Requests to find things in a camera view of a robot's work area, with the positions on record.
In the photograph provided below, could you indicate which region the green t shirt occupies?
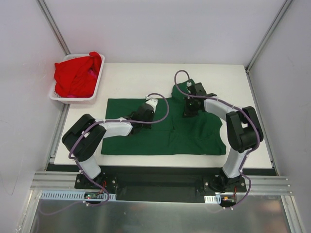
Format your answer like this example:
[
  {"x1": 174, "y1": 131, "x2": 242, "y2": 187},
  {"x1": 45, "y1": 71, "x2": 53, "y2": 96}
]
[{"x1": 101, "y1": 83, "x2": 226, "y2": 156}]

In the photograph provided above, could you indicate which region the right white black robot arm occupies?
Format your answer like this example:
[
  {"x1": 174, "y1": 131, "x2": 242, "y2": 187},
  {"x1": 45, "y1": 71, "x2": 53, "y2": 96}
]
[{"x1": 184, "y1": 82, "x2": 263, "y2": 193}]

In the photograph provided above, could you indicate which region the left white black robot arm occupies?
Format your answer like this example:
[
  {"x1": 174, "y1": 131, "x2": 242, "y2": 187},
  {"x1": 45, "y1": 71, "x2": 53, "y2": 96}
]
[{"x1": 62, "y1": 100, "x2": 157, "y2": 189}]

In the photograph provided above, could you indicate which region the red t shirt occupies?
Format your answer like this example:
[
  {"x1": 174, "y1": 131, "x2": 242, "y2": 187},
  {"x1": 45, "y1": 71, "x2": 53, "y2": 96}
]
[{"x1": 54, "y1": 51, "x2": 102, "y2": 98}]

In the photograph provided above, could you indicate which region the white plastic basket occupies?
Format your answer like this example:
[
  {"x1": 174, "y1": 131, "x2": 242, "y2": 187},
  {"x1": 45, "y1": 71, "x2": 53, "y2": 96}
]
[{"x1": 49, "y1": 54, "x2": 105, "y2": 104}]

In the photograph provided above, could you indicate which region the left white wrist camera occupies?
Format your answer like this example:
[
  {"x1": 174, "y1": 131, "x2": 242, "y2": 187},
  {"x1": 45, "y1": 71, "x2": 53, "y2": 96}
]
[{"x1": 145, "y1": 96, "x2": 158, "y2": 112}]

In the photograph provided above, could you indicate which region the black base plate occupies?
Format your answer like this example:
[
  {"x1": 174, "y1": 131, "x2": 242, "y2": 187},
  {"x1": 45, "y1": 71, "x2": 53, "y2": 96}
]
[{"x1": 46, "y1": 163, "x2": 277, "y2": 202}]

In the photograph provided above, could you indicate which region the right slotted cable duct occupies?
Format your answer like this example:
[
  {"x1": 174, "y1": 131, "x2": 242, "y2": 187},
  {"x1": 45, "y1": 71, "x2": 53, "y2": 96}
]
[{"x1": 204, "y1": 194, "x2": 221, "y2": 204}]

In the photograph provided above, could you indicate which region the slotted cable duct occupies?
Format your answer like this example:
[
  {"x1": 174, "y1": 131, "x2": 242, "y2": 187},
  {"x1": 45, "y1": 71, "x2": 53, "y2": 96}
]
[
  {"x1": 204, "y1": 194, "x2": 221, "y2": 204},
  {"x1": 41, "y1": 191, "x2": 117, "y2": 201}
]

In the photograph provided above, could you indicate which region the aluminium rail beam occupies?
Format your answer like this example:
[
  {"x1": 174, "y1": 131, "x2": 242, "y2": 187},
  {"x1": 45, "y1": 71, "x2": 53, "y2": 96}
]
[{"x1": 30, "y1": 171, "x2": 292, "y2": 195}]

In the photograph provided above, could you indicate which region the left slotted cable duct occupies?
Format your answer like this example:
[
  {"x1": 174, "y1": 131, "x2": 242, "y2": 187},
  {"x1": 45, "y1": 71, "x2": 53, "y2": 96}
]
[{"x1": 41, "y1": 191, "x2": 117, "y2": 201}]

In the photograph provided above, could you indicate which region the right aluminium frame post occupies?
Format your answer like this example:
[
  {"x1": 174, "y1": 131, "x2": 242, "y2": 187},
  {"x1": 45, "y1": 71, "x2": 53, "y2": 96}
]
[{"x1": 245, "y1": 0, "x2": 294, "y2": 74}]

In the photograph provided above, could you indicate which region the aluminium frame post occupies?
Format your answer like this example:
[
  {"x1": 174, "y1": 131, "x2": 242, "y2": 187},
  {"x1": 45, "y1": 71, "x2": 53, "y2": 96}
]
[
  {"x1": 245, "y1": 0, "x2": 294, "y2": 74},
  {"x1": 36, "y1": 0, "x2": 71, "y2": 55}
]

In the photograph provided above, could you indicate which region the left aluminium frame post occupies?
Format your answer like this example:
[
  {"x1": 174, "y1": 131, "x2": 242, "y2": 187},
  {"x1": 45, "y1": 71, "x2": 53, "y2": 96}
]
[{"x1": 36, "y1": 0, "x2": 71, "y2": 55}]

